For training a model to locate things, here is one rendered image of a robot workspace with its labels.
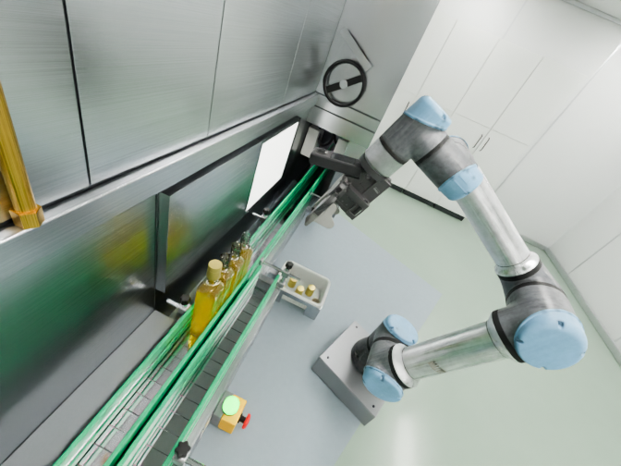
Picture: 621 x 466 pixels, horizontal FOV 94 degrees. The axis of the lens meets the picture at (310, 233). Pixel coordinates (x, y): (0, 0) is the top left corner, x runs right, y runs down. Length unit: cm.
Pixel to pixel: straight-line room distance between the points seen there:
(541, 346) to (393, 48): 131
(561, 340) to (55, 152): 88
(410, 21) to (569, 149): 413
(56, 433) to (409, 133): 94
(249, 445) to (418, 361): 53
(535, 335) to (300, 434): 70
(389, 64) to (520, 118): 320
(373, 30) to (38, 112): 138
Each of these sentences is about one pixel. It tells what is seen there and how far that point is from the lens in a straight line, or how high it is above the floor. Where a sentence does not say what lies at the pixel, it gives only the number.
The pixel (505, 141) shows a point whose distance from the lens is 466.
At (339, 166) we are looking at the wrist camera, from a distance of 62.
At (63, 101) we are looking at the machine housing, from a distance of 50.
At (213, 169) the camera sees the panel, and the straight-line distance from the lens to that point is 82.
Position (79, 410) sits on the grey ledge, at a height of 88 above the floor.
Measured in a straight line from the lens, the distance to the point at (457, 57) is 439.
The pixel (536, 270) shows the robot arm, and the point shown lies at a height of 145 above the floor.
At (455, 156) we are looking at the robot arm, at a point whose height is 161.
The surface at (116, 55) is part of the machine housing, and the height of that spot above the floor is 159.
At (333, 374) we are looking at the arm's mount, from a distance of 109.
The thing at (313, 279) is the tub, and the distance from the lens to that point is 133.
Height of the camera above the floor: 173
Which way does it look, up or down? 36 degrees down
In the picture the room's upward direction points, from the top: 24 degrees clockwise
